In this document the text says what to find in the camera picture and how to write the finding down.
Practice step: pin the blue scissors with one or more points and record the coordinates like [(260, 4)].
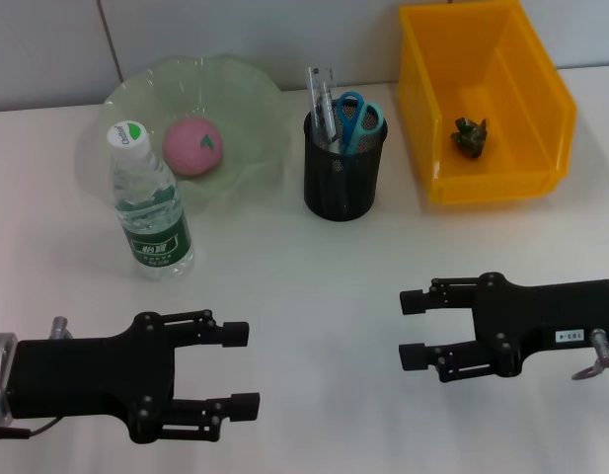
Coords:
[(353, 128)]

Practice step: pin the pink toy peach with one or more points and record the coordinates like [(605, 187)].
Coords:
[(193, 148)]

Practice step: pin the yellow plastic bin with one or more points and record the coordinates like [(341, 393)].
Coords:
[(511, 173)]

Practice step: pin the small green toy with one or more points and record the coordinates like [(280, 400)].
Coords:
[(469, 138)]

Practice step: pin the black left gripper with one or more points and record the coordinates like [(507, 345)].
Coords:
[(92, 375)]

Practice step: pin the clear green-label water bottle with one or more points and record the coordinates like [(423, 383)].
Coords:
[(153, 222)]

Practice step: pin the green glass fruit plate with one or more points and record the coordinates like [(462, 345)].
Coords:
[(250, 113)]

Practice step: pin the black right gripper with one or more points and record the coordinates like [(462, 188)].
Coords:
[(541, 316)]

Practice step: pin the silver pen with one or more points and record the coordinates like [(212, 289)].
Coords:
[(329, 123)]

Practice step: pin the clear plastic ruler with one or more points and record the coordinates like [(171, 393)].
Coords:
[(318, 86)]

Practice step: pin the black mesh pen holder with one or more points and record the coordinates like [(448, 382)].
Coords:
[(343, 192)]

